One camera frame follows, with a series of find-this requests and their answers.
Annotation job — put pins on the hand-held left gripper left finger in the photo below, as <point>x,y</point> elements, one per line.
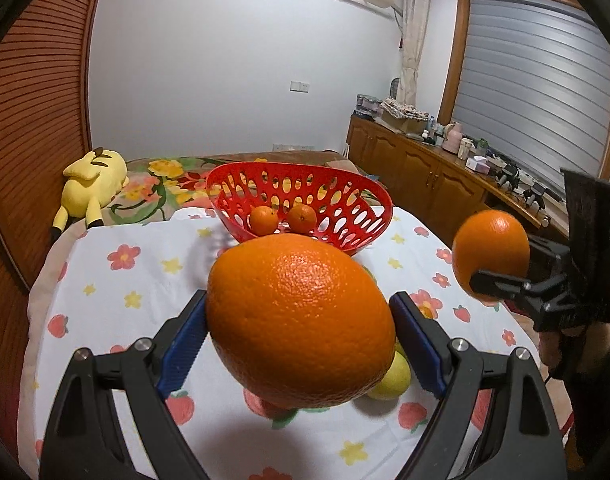
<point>182,355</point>

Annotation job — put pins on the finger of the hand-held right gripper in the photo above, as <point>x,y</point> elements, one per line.
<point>500,286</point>
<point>545,257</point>

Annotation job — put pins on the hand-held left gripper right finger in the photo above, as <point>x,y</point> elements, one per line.
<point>417,345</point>

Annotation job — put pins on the yellow-green lemon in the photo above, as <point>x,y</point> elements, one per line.
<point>392,377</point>

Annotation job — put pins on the medium orange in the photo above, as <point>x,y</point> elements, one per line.
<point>490,245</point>

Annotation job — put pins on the large orange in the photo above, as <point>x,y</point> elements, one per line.
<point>300,320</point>

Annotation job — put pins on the red plastic basket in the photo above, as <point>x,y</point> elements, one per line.
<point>235,220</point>

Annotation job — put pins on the person's right forearm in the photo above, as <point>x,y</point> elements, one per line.
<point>600,405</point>

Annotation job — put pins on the person's right hand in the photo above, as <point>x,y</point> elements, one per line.
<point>549,350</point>

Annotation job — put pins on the small black robot figure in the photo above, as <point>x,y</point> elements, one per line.
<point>535,196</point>
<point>507,175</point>

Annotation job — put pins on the white flower print cloth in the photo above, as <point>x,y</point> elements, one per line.
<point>135,270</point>

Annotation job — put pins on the white tissue box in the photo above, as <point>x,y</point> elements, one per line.
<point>477,164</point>

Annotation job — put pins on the wooden sideboard cabinet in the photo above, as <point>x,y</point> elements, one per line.
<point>415,170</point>

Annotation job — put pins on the pink kettle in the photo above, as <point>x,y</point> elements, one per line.
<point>452,137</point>

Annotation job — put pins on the small tangerine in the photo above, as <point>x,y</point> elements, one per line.
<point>264,220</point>
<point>302,218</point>

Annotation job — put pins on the floral blanket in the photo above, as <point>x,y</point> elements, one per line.
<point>150,195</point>

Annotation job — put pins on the grey window blind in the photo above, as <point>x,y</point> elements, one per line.
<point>525,75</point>

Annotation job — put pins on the cardboard box with cloth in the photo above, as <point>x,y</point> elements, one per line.
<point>402,116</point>

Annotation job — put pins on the yellow plush toy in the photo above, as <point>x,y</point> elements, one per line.
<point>92,180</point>

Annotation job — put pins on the stack of storage boxes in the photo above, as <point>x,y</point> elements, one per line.
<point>367,106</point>

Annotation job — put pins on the beige curtain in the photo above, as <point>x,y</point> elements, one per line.
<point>412,35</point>

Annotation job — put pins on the white wall outlet strip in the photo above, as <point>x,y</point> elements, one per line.
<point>295,147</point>

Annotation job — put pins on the white wall switch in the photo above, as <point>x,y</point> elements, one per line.
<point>299,86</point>

